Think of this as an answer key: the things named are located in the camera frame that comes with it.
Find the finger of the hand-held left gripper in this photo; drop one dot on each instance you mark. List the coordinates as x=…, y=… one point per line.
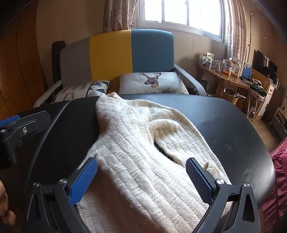
x=31, y=123

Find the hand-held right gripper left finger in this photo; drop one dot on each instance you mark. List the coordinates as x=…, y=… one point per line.
x=84, y=181

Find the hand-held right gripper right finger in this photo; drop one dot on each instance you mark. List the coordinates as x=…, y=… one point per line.
x=198, y=181

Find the cream knit sweater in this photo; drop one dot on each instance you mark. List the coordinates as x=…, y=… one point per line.
x=134, y=168

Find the person's left hand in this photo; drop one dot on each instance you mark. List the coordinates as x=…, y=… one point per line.
x=4, y=201

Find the brown wooden wardrobe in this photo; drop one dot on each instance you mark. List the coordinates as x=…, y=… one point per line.
x=20, y=67

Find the geometric print pillow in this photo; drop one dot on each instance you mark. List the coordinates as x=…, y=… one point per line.
x=78, y=90

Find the pink ruffled cloth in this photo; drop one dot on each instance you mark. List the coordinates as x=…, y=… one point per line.
x=278, y=190

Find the deer print pillow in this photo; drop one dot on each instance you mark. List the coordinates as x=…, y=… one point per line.
x=168, y=83

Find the grey yellow blue sofa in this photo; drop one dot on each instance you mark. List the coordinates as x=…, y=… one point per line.
x=112, y=56

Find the wooden side desk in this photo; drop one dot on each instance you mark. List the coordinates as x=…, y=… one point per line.
x=226, y=79

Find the small orange fruits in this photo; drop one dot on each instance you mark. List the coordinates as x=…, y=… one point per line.
x=226, y=72

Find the white cabinet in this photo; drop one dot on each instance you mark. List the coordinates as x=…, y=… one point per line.
x=270, y=94

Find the white green bottle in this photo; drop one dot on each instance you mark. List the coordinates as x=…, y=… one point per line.
x=209, y=63
x=203, y=60

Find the blue backed chair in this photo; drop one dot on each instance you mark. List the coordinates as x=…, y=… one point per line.
x=246, y=72

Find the white round canister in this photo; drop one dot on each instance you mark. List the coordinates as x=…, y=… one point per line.
x=227, y=65

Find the black television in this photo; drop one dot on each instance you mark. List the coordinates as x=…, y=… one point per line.
x=260, y=60

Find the beige patterned curtain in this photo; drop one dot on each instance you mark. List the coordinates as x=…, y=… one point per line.
x=116, y=15
x=235, y=29

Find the window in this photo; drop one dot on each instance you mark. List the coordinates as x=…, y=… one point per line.
x=179, y=11

